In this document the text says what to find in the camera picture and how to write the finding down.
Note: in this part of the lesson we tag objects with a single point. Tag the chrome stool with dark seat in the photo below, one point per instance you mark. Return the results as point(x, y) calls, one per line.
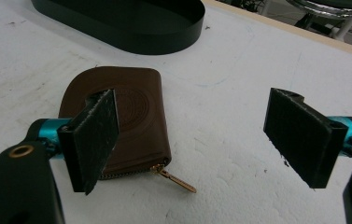
point(332, 12)

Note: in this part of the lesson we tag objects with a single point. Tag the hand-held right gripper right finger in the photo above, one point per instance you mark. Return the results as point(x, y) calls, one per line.
point(304, 137)

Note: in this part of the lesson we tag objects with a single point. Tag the brown leather zip wallet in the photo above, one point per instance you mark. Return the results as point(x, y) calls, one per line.
point(139, 124)

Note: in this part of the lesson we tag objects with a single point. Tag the black oval tray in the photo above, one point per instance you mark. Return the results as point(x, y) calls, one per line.
point(127, 21)

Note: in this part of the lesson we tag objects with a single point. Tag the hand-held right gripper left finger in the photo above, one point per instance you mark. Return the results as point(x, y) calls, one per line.
point(92, 143)

